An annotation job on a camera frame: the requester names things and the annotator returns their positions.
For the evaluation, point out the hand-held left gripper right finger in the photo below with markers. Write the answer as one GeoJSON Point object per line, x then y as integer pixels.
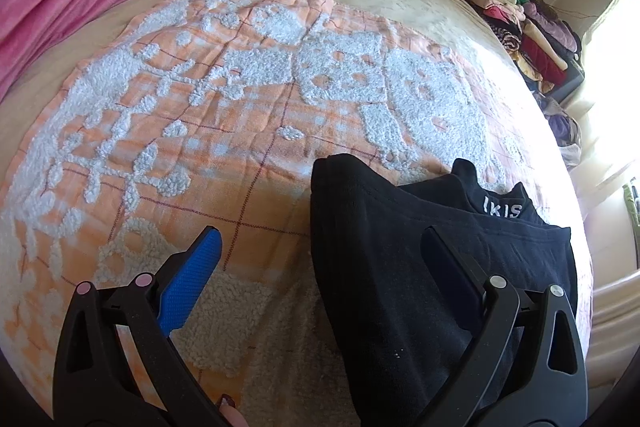
{"type": "Point", "coordinates": [450, 272]}

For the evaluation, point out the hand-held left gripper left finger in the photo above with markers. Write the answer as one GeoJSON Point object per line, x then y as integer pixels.
{"type": "Point", "coordinates": [190, 282]}

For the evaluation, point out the black garment with white lettering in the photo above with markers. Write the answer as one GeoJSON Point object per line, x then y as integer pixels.
{"type": "Point", "coordinates": [380, 282]}

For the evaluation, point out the pile of folded clothes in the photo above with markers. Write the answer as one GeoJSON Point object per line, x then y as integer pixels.
{"type": "Point", "coordinates": [525, 32]}

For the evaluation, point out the person's left hand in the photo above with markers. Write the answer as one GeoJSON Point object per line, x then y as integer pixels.
{"type": "Point", "coordinates": [232, 414]}

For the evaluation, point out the orange and white tufted towel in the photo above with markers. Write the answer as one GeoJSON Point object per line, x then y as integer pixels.
{"type": "Point", "coordinates": [200, 117]}

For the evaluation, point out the purple cloth heap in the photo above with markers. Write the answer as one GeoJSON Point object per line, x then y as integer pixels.
{"type": "Point", "coordinates": [565, 127]}

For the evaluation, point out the dark storage bin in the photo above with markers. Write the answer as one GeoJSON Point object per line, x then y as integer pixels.
{"type": "Point", "coordinates": [570, 84]}

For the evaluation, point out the beige bed sheet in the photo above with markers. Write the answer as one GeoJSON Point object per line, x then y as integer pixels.
{"type": "Point", "coordinates": [400, 2]}

